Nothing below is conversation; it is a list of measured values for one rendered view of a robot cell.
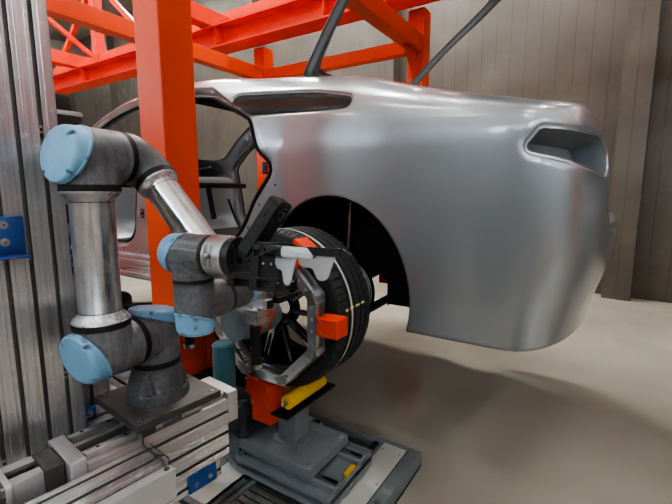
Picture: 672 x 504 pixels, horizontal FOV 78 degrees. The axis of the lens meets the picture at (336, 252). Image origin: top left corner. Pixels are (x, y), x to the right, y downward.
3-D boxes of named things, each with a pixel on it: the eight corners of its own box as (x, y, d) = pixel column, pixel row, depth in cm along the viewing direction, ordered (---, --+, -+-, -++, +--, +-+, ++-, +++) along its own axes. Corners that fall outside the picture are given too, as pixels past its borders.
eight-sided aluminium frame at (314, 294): (326, 391, 158) (325, 249, 150) (316, 398, 152) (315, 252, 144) (226, 360, 187) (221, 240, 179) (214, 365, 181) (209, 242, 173)
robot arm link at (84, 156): (154, 368, 97) (138, 128, 89) (94, 396, 84) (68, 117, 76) (118, 359, 102) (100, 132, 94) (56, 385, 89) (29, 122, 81)
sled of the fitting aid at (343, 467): (371, 466, 189) (371, 447, 188) (327, 518, 159) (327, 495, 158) (286, 432, 216) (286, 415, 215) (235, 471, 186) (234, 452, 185)
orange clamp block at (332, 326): (327, 330, 155) (348, 334, 151) (315, 336, 149) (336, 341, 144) (327, 312, 154) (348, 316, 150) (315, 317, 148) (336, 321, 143)
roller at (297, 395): (330, 384, 184) (330, 372, 183) (288, 414, 159) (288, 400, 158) (319, 381, 187) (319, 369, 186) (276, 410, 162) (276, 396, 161)
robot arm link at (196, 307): (236, 324, 85) (234, 272, 84) (197, 342, 75) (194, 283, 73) (206, 319, 88) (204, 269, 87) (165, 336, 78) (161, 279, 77)
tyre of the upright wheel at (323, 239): (241, 245, 208) (274, 372, 207) (203, 250, 189) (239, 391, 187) (348, 207, 172) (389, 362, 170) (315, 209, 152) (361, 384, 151)
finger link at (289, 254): (311, 289, 59) (286, 282, 67) (314, 248, 59) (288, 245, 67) (291, 289, 58) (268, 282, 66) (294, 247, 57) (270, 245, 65)
